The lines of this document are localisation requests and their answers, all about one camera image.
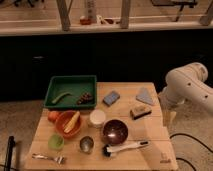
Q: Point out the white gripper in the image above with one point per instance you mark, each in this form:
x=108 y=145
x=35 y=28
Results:
x=168 y=113

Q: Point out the wooden black felt eraser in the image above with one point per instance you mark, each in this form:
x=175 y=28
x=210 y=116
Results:
x=140 y=111

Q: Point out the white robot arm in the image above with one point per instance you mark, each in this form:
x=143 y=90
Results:
x=185 y=83

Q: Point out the orange bowl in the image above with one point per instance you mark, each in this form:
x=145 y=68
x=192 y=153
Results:
x=63 y=119

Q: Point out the grey triangular cloth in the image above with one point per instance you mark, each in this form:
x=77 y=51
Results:
x=144 y=96

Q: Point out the blue sponge block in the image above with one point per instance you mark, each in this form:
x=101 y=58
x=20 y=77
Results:
x=111 y=98

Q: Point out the white round cup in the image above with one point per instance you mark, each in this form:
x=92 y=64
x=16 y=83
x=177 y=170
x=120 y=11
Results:
x=97 y=118

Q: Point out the white black dish brush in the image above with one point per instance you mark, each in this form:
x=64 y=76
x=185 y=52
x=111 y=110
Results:
x=108 y=150

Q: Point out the brown grape bunch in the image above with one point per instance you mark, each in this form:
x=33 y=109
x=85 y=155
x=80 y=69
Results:
x=85 y=98

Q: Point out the small steel cup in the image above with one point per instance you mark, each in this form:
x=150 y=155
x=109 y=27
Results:
x=86 y=144

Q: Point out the yellow corn cob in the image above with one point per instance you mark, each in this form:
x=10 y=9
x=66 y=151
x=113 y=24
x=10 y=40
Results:
x=71 y=124

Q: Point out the green plastic tray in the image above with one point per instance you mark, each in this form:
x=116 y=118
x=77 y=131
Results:
x=77 y=85

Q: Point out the green bean pod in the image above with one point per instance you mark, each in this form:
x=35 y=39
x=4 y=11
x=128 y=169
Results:
x=59 y=97

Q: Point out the orange tomato fruit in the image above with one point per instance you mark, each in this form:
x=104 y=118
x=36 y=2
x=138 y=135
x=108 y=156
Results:
x=53 y=115

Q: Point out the green plastic cup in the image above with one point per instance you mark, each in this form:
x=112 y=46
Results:
x=56 y=142

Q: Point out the silver fork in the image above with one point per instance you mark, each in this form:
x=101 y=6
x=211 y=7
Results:
x=59 y=160

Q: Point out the red object on shelf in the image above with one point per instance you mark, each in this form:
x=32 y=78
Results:
x=85 y=21

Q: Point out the black pole at left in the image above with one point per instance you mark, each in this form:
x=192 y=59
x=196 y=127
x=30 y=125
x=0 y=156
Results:
x=10 y=146

